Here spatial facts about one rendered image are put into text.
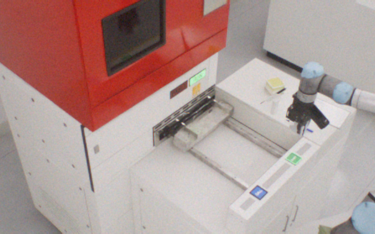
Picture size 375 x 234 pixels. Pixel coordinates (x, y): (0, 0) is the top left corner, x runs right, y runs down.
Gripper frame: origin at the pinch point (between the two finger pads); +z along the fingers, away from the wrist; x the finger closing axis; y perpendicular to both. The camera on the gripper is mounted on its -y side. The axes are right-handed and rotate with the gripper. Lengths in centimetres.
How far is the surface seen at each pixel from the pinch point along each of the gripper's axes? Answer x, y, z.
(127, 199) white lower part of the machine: 48, 59, 49
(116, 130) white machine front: 51, 59, 0
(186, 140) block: 20, 46, 20
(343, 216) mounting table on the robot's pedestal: 0.9, -28.3, 28.7
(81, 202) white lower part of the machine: 66, 72, 47
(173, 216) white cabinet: 46, 30, 38
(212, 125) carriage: 1, 45, 23
